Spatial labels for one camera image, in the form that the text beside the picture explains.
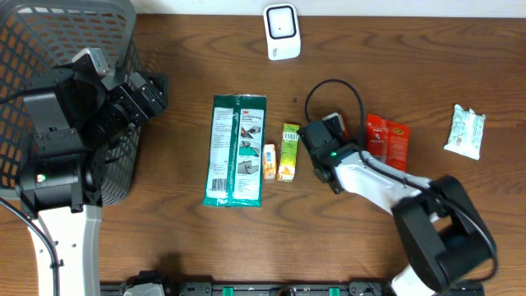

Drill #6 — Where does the white barcode scanner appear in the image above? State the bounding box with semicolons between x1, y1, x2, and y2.
263;3;301;61

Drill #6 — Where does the grey plastic laundry basket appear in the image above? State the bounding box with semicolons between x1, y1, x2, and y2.
1;0;142;206

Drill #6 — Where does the light green tissue pack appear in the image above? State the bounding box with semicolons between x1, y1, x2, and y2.
444;104;486;160

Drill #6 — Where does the orange juice carton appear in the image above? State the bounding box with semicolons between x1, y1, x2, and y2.
262;144;277;180

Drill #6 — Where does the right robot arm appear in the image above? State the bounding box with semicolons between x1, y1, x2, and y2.
298;116;498;295

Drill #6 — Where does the green juice carton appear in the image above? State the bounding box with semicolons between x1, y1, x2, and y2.
277;123;300;182

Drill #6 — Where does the red snack bag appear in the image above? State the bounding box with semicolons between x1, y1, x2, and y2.
366;113;410;172

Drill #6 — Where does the green white snack bag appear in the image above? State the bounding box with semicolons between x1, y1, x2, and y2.
202;94;267;207

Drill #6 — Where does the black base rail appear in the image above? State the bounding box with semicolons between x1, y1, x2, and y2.
100;271;486;296

